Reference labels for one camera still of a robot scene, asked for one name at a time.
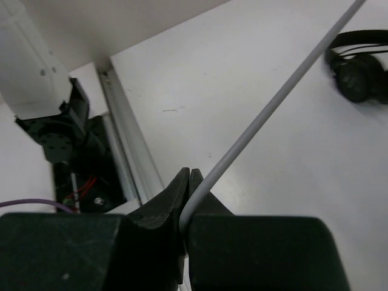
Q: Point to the black headphones right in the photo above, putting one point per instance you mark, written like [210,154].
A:
[359,77]

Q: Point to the aluminium rail front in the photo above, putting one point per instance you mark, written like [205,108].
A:
[138,159]

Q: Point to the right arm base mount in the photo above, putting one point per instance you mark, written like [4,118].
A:
[97,180]

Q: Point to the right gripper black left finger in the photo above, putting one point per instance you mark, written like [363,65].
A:
[139,251]

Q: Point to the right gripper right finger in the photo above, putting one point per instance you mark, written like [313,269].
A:
[234,252]

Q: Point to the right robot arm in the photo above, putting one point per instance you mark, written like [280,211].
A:
[49,105]

